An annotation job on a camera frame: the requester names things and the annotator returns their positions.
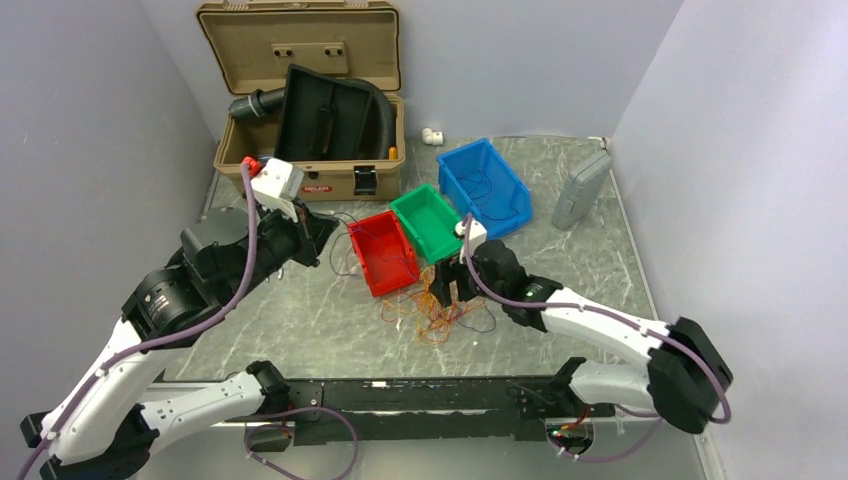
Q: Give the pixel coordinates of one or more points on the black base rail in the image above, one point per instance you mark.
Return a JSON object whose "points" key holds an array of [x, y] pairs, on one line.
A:
{"points": [[519, 407]]}

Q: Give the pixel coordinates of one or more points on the red plastic bin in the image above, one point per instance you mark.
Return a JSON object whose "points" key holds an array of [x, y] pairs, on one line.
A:
{"points": [[388, 260]]}

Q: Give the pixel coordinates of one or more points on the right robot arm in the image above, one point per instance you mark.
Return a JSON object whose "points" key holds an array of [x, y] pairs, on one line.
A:
{"points": [[671, 370]]}

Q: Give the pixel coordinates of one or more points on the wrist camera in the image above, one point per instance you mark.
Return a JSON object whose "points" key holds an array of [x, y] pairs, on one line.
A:
{"points": [[472, 233], [277, 185]]}

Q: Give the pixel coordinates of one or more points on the grey plastic case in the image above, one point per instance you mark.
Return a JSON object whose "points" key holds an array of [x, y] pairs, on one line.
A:
{"points": [[581, 189]]}

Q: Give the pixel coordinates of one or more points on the white pipe fitting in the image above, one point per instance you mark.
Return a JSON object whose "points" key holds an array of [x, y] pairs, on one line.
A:
{"points": [[432, 137]]}

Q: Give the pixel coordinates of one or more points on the blue plastic bin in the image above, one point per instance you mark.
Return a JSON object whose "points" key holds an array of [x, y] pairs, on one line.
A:
{"points": [[478, 181]]}

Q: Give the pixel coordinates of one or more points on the green plastic bin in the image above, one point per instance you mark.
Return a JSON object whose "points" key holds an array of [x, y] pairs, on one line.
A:
{"points": [[429, 222]]}

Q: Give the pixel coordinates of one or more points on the tan open toolbox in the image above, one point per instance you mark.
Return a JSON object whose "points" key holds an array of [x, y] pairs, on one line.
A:
{"points": [[255, 42]]}

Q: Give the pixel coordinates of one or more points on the black tray in toolbox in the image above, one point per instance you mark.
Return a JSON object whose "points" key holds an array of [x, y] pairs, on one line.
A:
{"points": [[322, 118]]}

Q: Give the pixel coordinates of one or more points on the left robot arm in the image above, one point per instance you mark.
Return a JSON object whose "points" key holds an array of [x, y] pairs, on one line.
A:
{"points": [[104, 430]]}

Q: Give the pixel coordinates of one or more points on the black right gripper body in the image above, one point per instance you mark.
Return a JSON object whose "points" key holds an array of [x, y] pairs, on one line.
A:
{"points": [[466, 274]]}

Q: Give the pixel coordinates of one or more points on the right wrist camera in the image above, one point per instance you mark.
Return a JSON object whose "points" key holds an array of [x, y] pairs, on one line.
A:
{"points": [[472, 233]]}

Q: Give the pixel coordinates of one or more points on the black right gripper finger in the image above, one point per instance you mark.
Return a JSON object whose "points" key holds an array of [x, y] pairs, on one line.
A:
{"points": [[441, 285], [471, 305]]}

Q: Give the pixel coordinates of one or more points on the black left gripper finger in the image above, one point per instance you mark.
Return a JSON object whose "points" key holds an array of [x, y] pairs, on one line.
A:
{"points": [[310, 254], [321, 227]]}

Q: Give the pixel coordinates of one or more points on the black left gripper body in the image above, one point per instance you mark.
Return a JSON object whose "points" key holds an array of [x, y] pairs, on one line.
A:
{"points": [[296, 235]]}

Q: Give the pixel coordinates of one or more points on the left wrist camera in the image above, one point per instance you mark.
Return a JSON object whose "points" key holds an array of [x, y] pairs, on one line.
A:
{"points": [[277, 185]]}

